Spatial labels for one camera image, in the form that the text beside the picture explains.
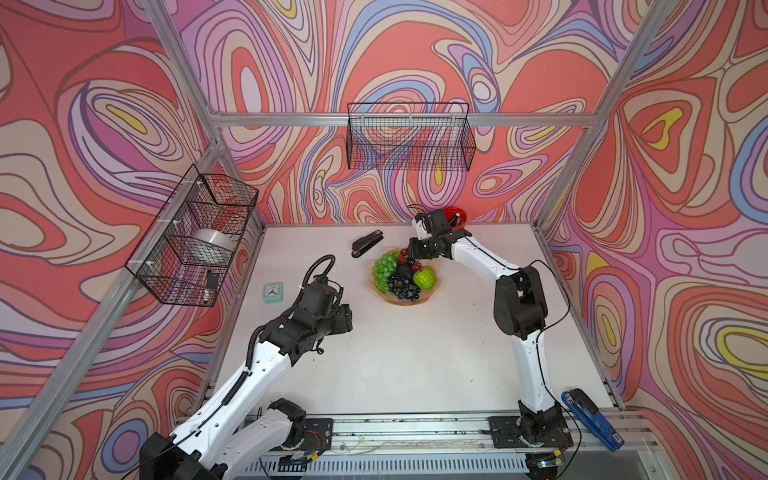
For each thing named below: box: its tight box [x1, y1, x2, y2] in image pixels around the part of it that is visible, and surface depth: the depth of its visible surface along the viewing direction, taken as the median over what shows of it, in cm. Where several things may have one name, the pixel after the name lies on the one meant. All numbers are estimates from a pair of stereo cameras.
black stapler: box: [351, 229, 384, 258], surface depth 113 cm
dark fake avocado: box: [396, 262, 413, 279], surface depth 101 cm
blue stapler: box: [561, 388, 625, 452], surface depth 75 cm
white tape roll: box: [185, 228, 235, 264], surface depth 74 cm
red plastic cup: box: [444, 206, 468, 230], surface depth 109 cm
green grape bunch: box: [373, 251, 398, 296], surface depth 98 cm
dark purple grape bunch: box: [388, 274, 422, 302], surface depth 97 cm
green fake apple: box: [413, 266, 437, 290], surface depth 96 cm
